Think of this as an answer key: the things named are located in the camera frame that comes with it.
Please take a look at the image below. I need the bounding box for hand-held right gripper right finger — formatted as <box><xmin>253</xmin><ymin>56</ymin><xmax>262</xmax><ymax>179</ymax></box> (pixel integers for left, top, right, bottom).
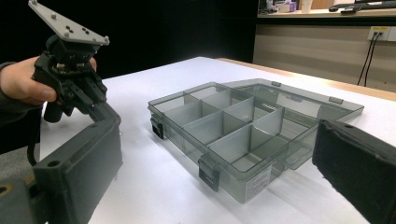
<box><xmin>311</xmin><ymin>119</ymin><xmax>396</xmax><ymax>224</ymax></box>

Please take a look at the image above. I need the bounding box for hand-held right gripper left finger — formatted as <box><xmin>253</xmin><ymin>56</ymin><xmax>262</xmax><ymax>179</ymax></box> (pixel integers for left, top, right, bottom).
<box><xmin>33</xmin><ymin>119</ymin><xmax>124</xmax><ymax>224</ymax></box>

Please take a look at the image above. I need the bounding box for grey transparent compartment box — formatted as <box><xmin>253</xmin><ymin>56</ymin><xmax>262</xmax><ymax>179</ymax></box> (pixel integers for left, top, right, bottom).
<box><xmin>147</xmin><ymin>77</ymin><xmax>365</xmax><ymax>205</ymax></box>

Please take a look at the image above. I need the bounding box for black curtain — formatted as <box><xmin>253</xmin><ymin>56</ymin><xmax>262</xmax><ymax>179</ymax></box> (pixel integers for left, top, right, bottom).
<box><xmin>0</xmin><ymin>0</ymin><xmax>260</xmax><ymax>80</ymax></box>

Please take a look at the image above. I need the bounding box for black keyboard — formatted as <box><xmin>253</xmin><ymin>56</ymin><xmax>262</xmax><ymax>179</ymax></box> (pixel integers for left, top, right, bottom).
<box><xmin>329</xmin><ymin>0</ymin><xmax>396</xmax><ymax>15</ymax></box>

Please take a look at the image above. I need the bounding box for white paper cup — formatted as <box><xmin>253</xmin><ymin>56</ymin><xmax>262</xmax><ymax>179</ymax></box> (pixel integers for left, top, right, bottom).
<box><xmin>300</xmin><ymin>0</ymin><xmax>314</xmax><ymax>14</ymax></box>

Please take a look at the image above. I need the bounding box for purple box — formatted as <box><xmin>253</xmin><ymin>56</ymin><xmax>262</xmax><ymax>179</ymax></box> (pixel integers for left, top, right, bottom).
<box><xmin>276</xmin><ymin>1</ymin><xmax>299</xmax><ymax>14</ymax></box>

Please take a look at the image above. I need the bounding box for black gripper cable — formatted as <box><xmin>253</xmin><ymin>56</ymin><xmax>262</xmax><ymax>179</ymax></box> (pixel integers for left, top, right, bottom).
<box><xmin>26</xmin><ymin>136</ymin><xmax>42</xmax><ymax>168</ymax></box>

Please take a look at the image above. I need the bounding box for black power cable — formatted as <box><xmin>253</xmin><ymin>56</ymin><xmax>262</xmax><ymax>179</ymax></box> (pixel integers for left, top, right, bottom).
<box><xmin>363</xmin><ymin>32</ymin><xmax>383</xmax><ymax>88</ymax></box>
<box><xmin>357</xmin><ymin>32</ymin><xmax>377</xmax><ymax>87</ymax></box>

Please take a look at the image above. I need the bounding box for wall power outlet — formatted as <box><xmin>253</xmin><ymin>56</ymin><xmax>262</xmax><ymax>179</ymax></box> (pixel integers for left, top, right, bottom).
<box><xmin>366</xmin><ymin>25</ymin><xmax>396</xmax><ymax>43</ymax></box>

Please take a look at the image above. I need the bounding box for wooden wall counter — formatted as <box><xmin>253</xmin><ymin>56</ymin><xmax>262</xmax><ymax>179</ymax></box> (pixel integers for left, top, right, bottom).
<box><xmin>257</xmin><ymin>7</ymin><xmax>396</xmax><ymax>20</ymax></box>

